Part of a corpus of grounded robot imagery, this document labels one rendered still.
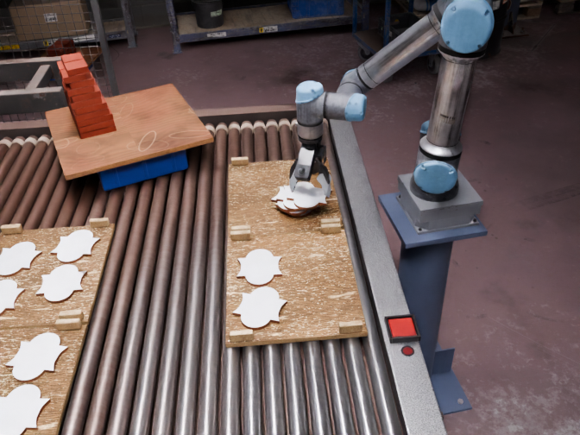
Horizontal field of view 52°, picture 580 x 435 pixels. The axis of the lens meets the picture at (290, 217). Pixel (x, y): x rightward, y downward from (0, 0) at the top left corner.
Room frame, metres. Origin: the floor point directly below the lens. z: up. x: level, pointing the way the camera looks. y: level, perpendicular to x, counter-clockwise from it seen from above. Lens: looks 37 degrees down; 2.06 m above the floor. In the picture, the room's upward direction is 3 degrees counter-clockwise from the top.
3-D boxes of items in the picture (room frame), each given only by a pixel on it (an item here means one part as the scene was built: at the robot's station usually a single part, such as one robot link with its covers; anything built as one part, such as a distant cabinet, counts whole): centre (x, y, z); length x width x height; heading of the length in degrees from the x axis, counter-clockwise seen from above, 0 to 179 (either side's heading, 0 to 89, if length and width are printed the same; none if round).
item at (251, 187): (1.60, 0.02, 0.93); 0.41 x 0.35 x 0.02; 3
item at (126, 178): (1.88, 0.55, 0.97); 0.31 x 0.31 x 0.10; 24
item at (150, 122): (1.94, 0.58, 1.03); 0.50 x 0.50 x 0.02; 24
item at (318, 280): (1.19, 0.01, 0.93); 0.41 x 0.35 x 0.02; 2
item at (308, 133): (1.53, -0.07, 1.21); 0.08 x 0.08 x 0.05
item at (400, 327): (1.01, -0.27, 0.92); 0.06 x 0.06 x 0.01; 2
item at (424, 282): (1.55, -0.46, 0.44); 0.38 x 0.38 x 0.87; 10
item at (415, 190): (1.55, -0.46, 1.01); 0.15 x 0.15 x 0.10
